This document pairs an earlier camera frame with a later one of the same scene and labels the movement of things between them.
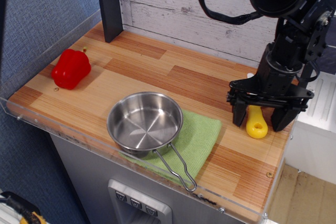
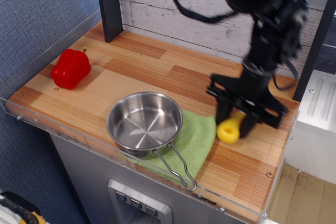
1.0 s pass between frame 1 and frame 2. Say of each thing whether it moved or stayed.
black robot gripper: moved
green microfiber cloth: stayed
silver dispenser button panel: stayed
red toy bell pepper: stayed
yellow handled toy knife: moved
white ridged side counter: stayed
